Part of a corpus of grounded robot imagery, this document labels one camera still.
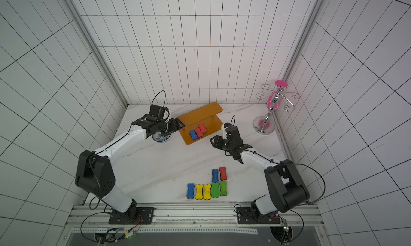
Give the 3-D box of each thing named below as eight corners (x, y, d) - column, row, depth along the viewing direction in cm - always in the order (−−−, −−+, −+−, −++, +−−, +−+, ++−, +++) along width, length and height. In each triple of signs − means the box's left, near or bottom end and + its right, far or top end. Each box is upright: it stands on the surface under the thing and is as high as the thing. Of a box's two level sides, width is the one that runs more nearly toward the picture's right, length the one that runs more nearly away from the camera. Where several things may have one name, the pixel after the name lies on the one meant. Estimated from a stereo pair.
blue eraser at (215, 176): (211, 182, 85) (211, 181, 83) (211, 170, 89) (211, 169, 88) (218, 182, 85) (219, 181, 83) (218, 170, 89) (218, 169, 88)
